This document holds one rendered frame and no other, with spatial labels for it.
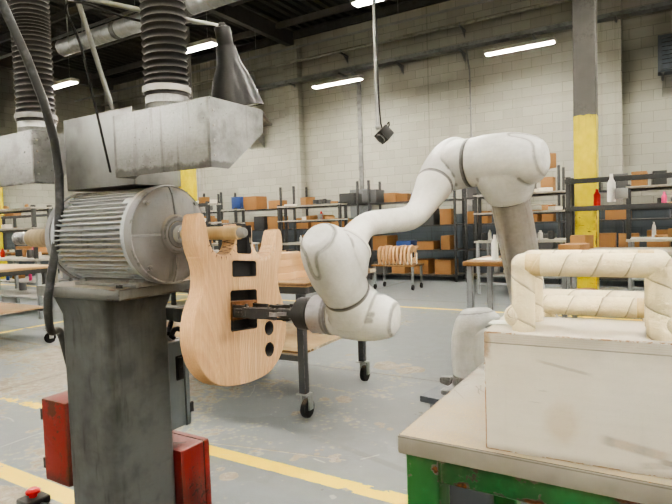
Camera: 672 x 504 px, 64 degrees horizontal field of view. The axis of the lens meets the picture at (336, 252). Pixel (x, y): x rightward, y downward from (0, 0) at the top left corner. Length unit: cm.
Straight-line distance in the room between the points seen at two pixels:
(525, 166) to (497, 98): 1122
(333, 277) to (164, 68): 61
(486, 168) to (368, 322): 53
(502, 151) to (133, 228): 91
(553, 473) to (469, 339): 96
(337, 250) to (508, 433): 44
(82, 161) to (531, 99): 1135
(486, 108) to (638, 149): 314
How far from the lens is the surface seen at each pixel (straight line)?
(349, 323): 112
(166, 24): 135
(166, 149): 122
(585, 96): 801
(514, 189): 143
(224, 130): 117
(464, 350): 176
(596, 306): 95
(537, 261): 79
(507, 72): 1267
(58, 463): 181
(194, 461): 177
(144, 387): 161
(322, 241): 101
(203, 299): 126
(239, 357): 137
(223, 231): 129
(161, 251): 140
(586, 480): 83
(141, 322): 157
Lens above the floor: 126
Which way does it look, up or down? 3 degrees down
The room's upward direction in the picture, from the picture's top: 2 degrees counter-clockwise
